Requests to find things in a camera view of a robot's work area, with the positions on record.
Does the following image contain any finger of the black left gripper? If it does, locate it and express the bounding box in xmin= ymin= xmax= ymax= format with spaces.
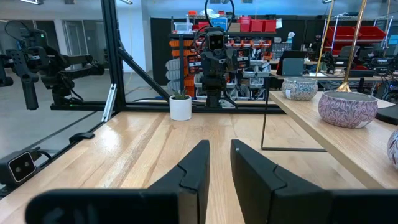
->
xmin=236 ymin=47 xmax=251 ymax=70
xmin=187 ymin=54 xmax=203 ymax=75

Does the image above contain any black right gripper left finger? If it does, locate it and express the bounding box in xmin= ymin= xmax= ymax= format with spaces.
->
xmin=24 ymin=139 xmax=211 ymax=224

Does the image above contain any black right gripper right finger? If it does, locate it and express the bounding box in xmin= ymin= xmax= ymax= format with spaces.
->
xmin=230 ymin=139 xmax=398 ymax=224

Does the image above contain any white purple-leaf patterned bowl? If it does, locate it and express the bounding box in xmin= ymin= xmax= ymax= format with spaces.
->
xmin=281 ymin=77 xmax=318 ymax=101

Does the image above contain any tall gold candlestick holder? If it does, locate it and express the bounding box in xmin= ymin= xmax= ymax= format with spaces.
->
xmin=335 ymin=0 xmax=368 ymax=93

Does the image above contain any pink patterned ceramic bowl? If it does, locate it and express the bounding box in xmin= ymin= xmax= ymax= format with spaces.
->
xmin=317 ymin=90 xmax=379 ymax=129

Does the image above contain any white pink patterned round bowl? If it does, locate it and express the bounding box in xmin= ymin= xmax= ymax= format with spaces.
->
xmin=386 ymin=129 xmax=398 ymax=170

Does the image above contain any storage shelf with small bins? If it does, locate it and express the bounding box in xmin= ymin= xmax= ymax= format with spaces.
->
xmin=166 ymin=30 xmax=277 ymax=101

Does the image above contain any red storage bin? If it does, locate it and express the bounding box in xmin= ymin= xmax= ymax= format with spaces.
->
xmin=250 ymin=19 xmax=265 ymax=33
xmin=238 ymin=17 xmax=251 ymax=33
xmin=264 ymin=19 xmax=277 ymax=33

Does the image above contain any clear plastic storage box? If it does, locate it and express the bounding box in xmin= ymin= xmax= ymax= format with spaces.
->
xmin=173 ymin=21 xmax=193 ymax=34

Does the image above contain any blue sign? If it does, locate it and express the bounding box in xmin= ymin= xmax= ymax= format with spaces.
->
xmin=211 ymin=17 xmax=228 ymax=32

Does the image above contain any white pot with succulent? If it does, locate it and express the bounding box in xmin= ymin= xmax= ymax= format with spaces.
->
xmin=169 ymin=88 xmax=193 ymax=122

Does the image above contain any dark monitor on desk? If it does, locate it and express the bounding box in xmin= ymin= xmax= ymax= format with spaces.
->
xmin=275 ymin=50 xmax=308 ymax=77

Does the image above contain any long wooden desk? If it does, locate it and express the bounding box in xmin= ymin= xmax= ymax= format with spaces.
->
xmin=269 ymin=58 xmax=398 ymax=83

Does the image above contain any wooden riser with black legs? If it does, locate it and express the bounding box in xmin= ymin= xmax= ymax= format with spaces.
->
xmin=260 ymin=77 xmax=398 ymax=190

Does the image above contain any rack with large red bins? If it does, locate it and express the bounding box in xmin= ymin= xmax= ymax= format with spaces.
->
xmin=323 ymin=14 xmax=393 ymax=63

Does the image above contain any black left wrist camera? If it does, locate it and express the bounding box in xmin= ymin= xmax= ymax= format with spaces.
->
xmin=207 ymin=30 xmax=225 ymax=52

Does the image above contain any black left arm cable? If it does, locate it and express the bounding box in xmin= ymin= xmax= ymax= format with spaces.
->
xmin=204 ymin=0 xmax=235 ymax=32

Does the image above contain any black aluminium table frame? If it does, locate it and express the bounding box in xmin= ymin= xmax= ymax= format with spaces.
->
xmin=49 ymin=0 xmax=285 ymax=114

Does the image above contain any yellow hanging cord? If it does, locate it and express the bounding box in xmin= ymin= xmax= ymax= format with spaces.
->
xmin=315 ymin=0 xmax=335 ymax=77

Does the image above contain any silver frame bracket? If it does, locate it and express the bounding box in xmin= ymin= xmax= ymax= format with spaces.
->
xmin=101 ymin=83 xmax=118 ymax=123

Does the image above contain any black cable clip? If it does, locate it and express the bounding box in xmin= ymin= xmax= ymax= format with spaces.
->
xmin=68 ymin=131 xmax=96 ymax=144

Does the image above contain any black camera cable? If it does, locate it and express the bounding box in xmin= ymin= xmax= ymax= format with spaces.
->
xmin=29 ymin=146 xmax=53 ymax=162

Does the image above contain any black table-level camera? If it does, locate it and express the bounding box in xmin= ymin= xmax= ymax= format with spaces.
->
xmin=0 ymin=150 xmax=37 ymax=187

